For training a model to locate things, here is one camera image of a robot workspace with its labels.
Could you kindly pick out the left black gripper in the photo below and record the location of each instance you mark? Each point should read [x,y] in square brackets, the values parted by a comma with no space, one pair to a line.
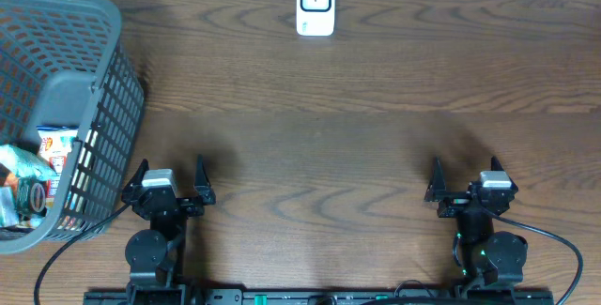
[204,196]

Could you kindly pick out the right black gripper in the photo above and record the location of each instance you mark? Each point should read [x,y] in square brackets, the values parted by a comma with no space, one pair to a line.
[455,201]

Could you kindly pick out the green Zam-Buk tin box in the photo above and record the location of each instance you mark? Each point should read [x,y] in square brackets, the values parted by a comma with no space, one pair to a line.
[31,197]

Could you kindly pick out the light green candy packet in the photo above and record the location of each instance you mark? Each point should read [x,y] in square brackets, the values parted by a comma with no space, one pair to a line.
[19,163]

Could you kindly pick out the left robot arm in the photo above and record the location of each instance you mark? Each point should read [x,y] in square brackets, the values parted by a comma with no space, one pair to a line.
[155,255]

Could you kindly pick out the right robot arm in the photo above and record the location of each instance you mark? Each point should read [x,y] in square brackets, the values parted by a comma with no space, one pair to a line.
[489,259]

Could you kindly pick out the white barcode scanner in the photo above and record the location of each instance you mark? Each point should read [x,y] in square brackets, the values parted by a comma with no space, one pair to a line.
[315,18]

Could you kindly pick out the grey plastic mesh basket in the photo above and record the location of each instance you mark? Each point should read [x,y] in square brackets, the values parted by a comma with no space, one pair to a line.
[63,65]

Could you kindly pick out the teal silver small box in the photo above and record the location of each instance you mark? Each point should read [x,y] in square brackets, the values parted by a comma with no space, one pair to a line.
[8,214]

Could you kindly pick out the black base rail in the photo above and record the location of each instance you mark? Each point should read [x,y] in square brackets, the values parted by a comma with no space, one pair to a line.
[233,296]

